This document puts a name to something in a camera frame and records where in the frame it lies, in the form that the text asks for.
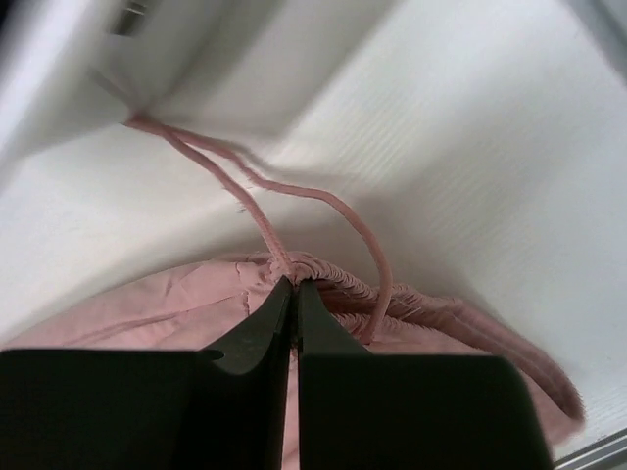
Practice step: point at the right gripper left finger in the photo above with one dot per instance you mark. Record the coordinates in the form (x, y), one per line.
(221, 407)

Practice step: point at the pink trousers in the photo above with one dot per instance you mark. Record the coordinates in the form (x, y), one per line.
(190, 306)

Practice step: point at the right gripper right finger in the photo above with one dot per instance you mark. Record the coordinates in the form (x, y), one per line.
(359, 410)

